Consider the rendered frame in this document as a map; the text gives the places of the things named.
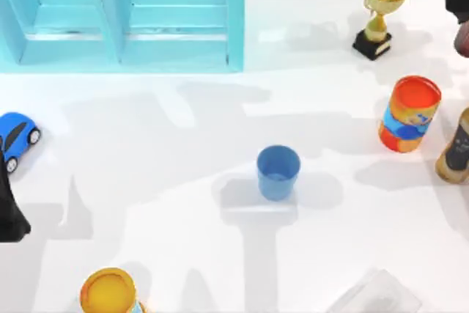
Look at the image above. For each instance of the blue toy car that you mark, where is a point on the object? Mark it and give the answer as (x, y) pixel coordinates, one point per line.
(16, 131)

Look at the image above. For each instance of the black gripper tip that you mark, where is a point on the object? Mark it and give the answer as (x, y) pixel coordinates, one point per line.
(9, 210)

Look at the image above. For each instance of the clear plastic tray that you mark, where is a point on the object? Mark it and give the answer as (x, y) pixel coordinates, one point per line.
(373, 296)

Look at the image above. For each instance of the yellow can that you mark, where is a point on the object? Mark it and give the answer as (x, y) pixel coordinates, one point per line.
(106, 291)

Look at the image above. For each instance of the light blue rack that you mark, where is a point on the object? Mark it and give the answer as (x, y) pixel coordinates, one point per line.
(176, 16)

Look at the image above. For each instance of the brown rounded object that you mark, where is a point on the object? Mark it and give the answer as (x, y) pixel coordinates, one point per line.
(463, 40)

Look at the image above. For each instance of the blue cup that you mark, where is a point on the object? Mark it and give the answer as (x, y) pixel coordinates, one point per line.
(277, 177)

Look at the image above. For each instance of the tan bottle with black label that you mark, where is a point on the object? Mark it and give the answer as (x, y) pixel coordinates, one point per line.
(456, 155)

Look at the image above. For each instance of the orange and blue can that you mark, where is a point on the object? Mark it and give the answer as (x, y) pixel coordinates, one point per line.
(410, 115)

